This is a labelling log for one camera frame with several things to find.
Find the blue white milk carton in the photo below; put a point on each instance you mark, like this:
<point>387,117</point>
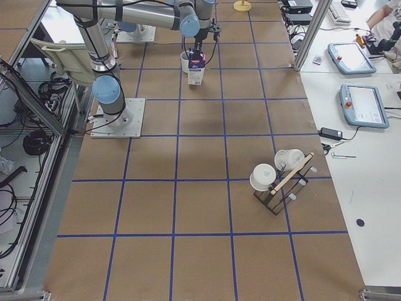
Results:
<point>196,67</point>

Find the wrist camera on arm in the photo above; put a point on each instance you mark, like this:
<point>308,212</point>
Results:
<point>215,29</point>

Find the white HOME mug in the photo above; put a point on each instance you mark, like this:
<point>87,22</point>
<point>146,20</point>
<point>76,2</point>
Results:
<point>184,61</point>

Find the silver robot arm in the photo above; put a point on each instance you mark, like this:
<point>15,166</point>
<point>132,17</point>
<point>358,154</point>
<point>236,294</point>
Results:
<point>192,18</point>
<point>128,27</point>

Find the white mug on rack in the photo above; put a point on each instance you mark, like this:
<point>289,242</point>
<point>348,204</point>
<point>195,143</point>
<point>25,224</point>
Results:
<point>288,159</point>
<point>262,177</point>

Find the black wire mug rack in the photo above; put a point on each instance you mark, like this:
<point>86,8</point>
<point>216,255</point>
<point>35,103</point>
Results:
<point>283,190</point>

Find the wooden mug tree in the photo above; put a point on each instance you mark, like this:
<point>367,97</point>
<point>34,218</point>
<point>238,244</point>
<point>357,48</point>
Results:
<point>242,6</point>

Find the white mug on rack rear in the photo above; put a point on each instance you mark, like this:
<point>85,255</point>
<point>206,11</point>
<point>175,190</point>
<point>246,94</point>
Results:
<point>288,159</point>

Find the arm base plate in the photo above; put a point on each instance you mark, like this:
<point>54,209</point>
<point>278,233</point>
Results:
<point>129,124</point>
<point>148,37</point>

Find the small remote control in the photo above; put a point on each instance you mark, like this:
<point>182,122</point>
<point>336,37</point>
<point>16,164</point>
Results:
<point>318,60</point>

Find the black power adapter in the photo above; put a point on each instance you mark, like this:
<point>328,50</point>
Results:
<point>330,134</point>

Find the far teach pendant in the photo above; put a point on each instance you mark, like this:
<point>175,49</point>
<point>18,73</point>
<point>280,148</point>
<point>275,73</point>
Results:
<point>350,59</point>

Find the teach pendant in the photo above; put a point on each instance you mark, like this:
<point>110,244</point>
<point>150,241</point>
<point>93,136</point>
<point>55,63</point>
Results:
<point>350,59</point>
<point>362,106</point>

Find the hex key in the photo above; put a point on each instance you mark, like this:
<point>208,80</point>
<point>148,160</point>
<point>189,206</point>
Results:
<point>336,156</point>

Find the white mug on rack front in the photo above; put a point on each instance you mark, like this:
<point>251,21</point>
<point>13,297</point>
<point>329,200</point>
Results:
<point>262,177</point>

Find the aluminium frame post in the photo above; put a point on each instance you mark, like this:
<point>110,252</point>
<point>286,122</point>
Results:
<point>317,19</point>

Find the near teach pendant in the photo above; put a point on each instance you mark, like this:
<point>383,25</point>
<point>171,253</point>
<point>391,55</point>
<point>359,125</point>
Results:
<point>362,106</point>

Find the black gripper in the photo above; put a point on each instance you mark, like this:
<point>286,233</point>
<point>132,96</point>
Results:
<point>199,38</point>

